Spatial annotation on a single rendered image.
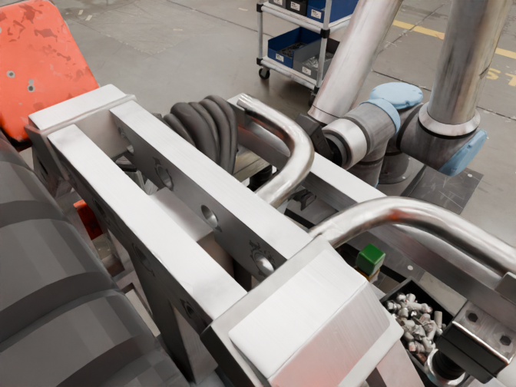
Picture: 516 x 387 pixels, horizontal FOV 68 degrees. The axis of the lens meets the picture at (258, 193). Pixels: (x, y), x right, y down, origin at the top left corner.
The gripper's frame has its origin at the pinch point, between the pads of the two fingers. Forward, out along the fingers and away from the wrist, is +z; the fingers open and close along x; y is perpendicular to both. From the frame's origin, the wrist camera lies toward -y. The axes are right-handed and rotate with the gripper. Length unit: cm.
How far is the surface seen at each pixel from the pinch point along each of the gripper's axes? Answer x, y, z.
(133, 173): 78, 54, -11
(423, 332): -29.1, 25.7, -16.2
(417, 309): -25.7, 27.1, -20.5
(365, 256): -14.0, 17.0, -16.0
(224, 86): 144, 83, -107
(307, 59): 110, 66, -145
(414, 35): 102, 83, -262
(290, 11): 114, 36, -133
